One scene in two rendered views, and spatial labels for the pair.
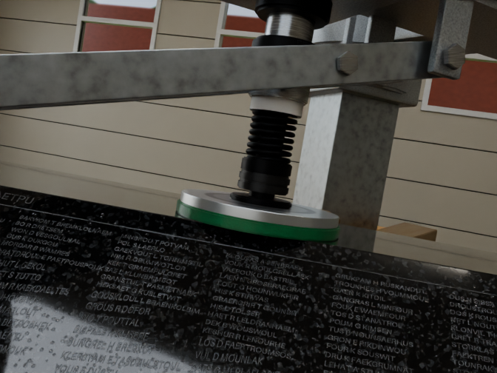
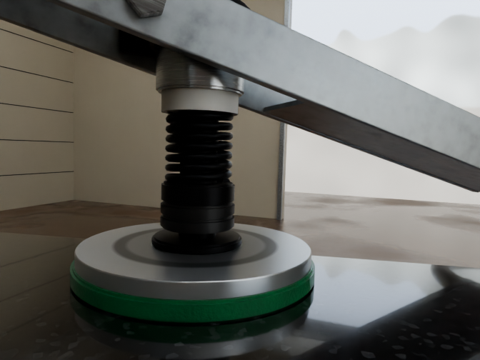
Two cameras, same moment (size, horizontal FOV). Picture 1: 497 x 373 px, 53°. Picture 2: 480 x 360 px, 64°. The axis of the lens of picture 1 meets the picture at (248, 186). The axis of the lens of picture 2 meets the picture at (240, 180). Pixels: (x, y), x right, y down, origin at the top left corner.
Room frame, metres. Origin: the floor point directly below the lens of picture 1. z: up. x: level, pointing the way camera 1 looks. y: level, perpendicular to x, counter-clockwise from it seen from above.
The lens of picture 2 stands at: (1.02, 0.05, 0.97)
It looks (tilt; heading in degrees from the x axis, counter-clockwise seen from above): 5 degrees down; 184
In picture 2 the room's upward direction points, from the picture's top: 2 degrees clockwise
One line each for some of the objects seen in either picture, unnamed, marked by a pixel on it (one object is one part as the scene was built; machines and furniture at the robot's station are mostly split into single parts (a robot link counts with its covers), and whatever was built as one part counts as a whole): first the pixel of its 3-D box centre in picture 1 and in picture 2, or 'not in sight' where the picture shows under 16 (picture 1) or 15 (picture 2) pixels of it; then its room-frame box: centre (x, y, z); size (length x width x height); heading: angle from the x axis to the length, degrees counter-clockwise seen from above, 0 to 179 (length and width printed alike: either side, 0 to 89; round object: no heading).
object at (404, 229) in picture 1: (399, 234); not in sight; (1.29, -0.40, 0.80); 0.20 x 0.10 x 0.05; 131
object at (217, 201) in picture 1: (259, 207); (196, 248); (0.67, -0.02, 0.87); 0.21 x 0.21 x 0.01
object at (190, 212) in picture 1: (259, 209); (196, 253); (0.67, -0.02, 0.87); 0.22 x 0.22 x 0.04
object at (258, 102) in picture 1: (277, 100); (200, 93); (0.67, -0.02, 1.01); 0.07 x 0.07 x 0.04
